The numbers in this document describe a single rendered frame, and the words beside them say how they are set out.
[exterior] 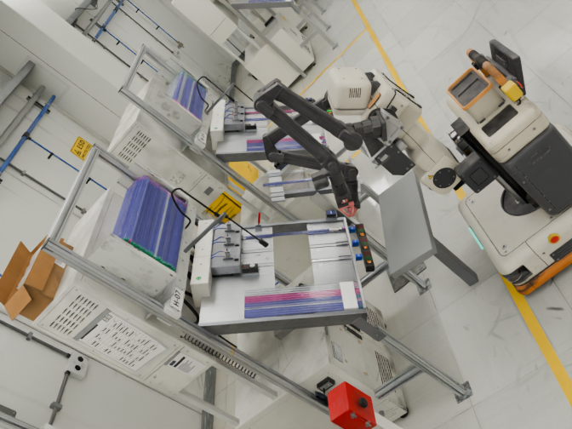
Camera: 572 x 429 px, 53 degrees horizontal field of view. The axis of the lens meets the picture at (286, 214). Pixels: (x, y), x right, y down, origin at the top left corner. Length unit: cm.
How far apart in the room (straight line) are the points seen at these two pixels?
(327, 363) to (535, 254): 105
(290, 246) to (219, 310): 158
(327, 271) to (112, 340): 99
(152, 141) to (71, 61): 215
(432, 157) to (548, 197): 51
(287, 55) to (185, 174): 367
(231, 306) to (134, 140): 149
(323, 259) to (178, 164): 134
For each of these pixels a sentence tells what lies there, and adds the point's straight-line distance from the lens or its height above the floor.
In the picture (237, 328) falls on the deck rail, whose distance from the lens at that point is 246.
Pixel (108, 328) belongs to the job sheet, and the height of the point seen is 147.
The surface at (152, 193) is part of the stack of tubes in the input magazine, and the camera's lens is 274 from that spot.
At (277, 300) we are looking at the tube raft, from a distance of 252.
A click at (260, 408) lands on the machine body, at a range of 290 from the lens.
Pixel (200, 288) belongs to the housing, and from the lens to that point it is 257.
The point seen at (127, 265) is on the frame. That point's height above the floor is 158.
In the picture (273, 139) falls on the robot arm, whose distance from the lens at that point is 265.
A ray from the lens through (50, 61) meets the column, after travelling 567.
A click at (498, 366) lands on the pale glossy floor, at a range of 289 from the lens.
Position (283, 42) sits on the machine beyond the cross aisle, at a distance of 706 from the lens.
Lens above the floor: 220
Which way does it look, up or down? 25 degrees down
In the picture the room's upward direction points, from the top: 53 degrees counter-clockwise
